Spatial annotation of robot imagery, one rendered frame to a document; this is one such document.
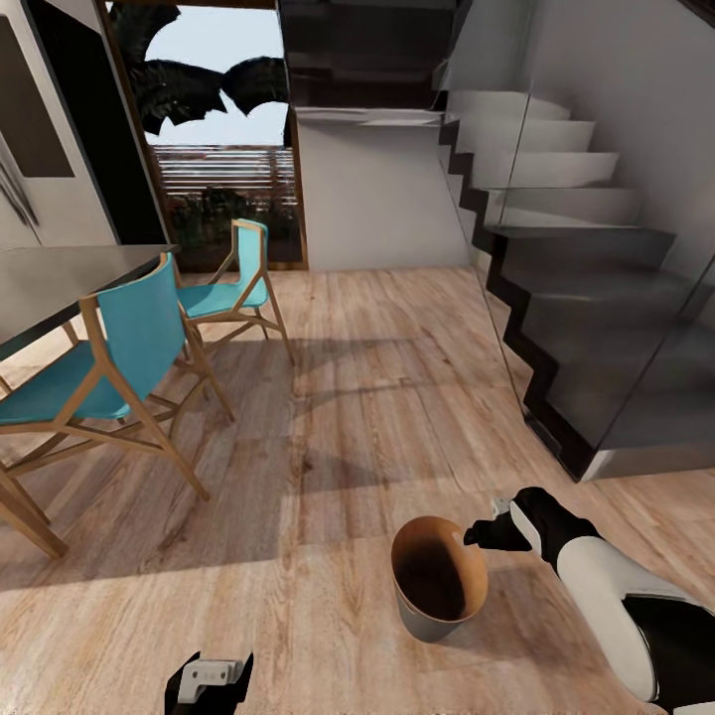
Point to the trash can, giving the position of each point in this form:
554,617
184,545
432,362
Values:
438,584

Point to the stairs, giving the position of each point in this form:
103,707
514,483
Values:
577,138

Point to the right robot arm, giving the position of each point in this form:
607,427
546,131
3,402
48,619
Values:
658,638

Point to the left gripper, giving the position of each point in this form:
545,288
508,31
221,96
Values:
215,700

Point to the fixed window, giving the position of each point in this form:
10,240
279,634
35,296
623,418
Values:
207,91

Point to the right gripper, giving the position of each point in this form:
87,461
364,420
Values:
491,535

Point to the breakfast table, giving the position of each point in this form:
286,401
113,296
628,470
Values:
39,290

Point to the fridge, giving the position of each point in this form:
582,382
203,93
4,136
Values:
70,172

